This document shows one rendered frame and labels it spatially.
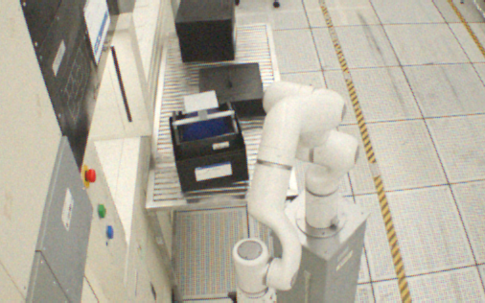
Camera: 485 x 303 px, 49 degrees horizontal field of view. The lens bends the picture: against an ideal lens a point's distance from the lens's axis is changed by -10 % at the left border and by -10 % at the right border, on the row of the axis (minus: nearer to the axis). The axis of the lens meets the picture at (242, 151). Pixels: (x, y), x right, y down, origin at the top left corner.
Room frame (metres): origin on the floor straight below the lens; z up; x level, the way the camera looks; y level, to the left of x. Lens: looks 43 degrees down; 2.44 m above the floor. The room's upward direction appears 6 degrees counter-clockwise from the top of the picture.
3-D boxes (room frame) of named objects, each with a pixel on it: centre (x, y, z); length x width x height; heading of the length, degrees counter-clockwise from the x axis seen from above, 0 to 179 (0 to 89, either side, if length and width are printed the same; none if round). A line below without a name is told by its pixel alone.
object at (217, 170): (1.74, 0.13, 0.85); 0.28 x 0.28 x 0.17; 6
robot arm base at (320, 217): (1.38, -0.26, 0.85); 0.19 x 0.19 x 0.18
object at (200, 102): (1.74, 0.13, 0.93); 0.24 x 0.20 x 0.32; 96
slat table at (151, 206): (2.17, 0.08, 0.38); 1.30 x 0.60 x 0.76; 178
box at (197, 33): (2.62, 0.11, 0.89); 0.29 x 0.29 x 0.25; 84
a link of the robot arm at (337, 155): (1.37, -0.29, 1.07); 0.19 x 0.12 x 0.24; 63
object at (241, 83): (2.14, 0.02, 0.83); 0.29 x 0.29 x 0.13; 0
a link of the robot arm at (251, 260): (0.84, 0.00, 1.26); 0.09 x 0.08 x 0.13; 63
